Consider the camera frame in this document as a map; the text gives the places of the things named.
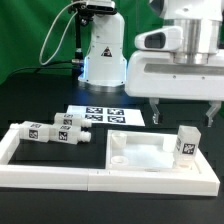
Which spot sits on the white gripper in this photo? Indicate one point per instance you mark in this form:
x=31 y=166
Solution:
x=172 y=63

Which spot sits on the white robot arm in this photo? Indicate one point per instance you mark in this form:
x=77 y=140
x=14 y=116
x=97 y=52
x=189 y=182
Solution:
x=105 y=68

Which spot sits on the paper sheet with tags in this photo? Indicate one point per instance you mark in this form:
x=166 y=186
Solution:
x=119 y=116

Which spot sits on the white U-shaped fence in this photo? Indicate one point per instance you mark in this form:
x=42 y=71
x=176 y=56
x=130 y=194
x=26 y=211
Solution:
x=203 y=183

